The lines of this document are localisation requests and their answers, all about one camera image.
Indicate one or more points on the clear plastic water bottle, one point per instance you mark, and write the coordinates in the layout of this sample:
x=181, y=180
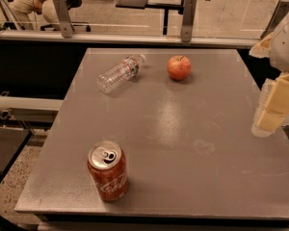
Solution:
x=126, y=69

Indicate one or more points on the red apple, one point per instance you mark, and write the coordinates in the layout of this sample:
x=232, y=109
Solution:
x=179, y=67

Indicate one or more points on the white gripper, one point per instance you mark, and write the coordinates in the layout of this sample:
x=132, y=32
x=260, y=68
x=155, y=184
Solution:
x=287, y=50

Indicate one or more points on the grey metal bracket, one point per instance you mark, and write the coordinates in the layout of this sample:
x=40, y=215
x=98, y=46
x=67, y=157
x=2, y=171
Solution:
x=66, y=27
x=188, y=20
x=282, y=8

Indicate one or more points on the grey metal bracket right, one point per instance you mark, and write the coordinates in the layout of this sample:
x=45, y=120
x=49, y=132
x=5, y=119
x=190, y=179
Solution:
x=282, y=8

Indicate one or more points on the red coke can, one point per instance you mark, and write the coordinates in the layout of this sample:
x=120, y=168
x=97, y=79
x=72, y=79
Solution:
x=108, y=168

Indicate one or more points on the grey metal bracket middle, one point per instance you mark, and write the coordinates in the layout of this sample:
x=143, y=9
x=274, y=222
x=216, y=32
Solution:
x=188, y=20

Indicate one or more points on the seated person in beige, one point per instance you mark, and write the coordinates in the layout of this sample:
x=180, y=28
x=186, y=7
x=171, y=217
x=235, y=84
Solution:
x=23, y=8

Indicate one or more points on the black office chair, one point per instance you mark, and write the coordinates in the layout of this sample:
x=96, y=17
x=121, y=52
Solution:
x=76, y=4

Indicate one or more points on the black side table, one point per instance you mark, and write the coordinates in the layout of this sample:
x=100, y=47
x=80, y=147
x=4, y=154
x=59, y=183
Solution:
x=11, y=144

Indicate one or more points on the grey metal bracket left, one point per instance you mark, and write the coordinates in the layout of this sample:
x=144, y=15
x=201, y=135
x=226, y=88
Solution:
x=66, y=27

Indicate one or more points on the grey horizontal rail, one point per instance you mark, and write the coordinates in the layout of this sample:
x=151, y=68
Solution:
x=91, y=38

